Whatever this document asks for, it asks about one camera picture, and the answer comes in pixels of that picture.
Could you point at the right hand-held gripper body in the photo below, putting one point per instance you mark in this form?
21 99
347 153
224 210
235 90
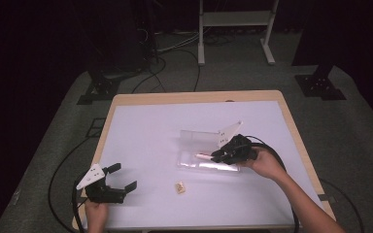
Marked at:
239 150

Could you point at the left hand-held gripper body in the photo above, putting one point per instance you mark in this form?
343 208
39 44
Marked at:
103 193

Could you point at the red pen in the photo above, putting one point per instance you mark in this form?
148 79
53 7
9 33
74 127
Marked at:
203 156

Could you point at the clear plastic pencil case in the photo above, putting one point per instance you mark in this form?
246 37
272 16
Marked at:
197 142

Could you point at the person's left hand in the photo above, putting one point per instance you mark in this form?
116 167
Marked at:
96 213

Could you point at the person's right hand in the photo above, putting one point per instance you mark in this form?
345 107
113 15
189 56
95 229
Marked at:
267 165

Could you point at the small tan eraser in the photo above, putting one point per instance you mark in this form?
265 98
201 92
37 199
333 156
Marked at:
180 187

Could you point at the white table mat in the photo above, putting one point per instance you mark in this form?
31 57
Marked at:
149 136

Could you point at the wooden table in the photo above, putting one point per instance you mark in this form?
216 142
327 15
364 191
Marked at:
175 96

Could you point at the black stand base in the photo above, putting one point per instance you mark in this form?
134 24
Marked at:
319 85
98 90

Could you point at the black tape strip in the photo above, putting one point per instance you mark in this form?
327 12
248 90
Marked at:
326 198

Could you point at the white metal stand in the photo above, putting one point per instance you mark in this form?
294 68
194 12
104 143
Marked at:
236 17

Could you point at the black square floor frame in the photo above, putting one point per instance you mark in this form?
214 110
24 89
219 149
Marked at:
95 127

